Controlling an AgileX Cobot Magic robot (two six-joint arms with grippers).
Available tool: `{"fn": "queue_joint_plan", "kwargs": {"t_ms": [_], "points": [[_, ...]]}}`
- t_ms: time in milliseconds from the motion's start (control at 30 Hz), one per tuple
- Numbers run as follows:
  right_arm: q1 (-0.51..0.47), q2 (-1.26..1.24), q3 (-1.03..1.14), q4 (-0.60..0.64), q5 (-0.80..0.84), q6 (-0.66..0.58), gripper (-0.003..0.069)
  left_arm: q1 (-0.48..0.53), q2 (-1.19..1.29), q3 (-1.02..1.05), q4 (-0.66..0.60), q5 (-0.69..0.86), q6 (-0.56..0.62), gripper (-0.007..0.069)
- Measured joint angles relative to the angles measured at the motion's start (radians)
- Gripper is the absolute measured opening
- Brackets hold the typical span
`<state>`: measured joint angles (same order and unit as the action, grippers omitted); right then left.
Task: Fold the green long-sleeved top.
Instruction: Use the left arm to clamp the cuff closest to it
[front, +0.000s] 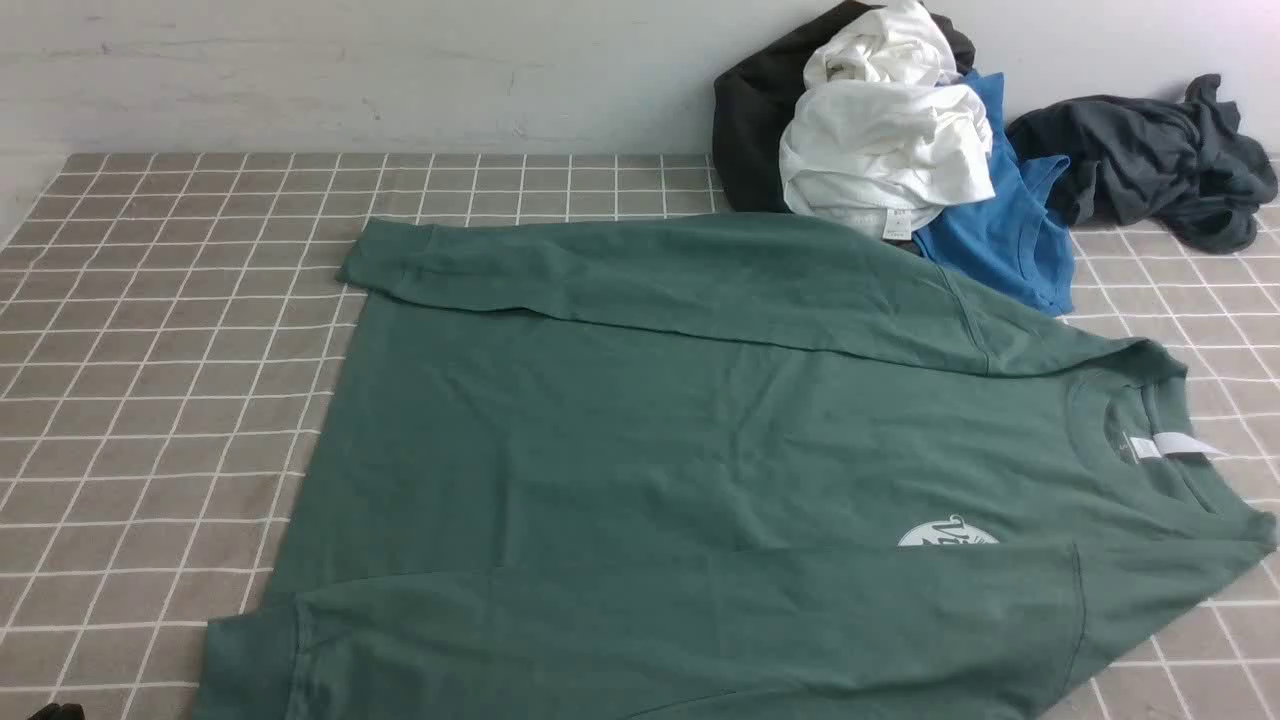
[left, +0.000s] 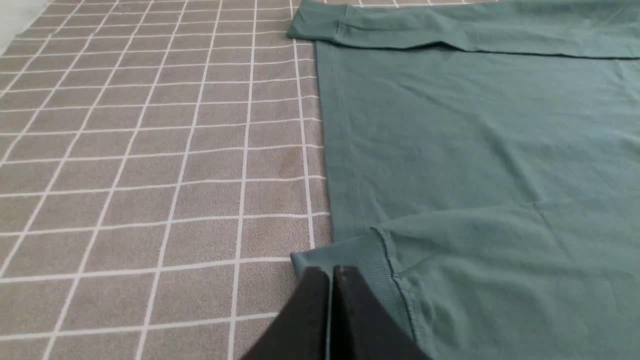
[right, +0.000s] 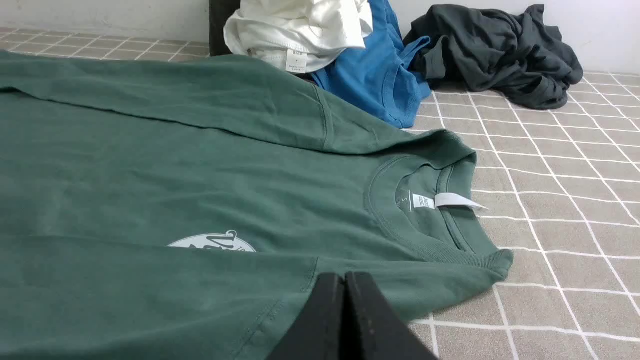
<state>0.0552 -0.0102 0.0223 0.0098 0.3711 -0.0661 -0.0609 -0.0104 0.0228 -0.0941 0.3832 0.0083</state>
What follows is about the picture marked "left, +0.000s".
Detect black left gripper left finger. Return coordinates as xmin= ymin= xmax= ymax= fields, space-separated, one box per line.
xmin=242 ymin=267 xmax=330 ymax=360

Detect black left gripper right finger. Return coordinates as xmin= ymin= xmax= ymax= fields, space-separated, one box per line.
xmin=331 ymin=266 xmax=429 ymax=360

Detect green long-sleeve top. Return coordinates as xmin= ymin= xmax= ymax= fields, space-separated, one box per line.
xmin=287 ymin=0 xmax=640 ymax=360

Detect grey checkered tablecloth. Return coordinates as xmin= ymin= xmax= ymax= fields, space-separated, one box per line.
xmin=1 ymin=0 xmax=348 ymax=360

